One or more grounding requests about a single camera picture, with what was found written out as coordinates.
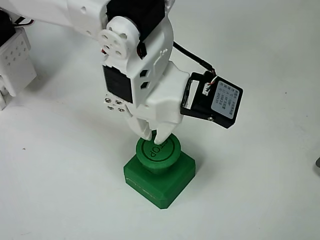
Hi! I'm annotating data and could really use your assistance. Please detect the green stop push button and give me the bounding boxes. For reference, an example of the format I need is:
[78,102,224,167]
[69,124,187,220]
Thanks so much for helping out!
[135,133,182,176]

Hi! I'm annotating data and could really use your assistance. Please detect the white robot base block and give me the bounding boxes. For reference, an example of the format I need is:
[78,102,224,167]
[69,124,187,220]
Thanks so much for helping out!
[0,26,38,111]

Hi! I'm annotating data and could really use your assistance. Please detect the green square button base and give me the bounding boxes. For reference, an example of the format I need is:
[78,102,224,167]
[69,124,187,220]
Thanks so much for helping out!
[122,149,197,210]

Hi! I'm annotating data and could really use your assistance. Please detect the black base servo motor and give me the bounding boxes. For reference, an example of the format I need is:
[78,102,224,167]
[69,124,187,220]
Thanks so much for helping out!
[0,9,16,48]

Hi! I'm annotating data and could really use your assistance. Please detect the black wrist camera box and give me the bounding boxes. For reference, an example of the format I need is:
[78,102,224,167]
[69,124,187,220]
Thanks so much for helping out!
[179,71,244,130]

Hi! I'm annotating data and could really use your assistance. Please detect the black camera cable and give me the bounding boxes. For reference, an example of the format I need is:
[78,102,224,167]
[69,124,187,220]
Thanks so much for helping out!
[172,41,216,74]

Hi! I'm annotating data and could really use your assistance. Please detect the red white servo wires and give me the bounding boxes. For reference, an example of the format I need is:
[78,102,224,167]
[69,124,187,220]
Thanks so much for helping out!
[13,17,36,27]

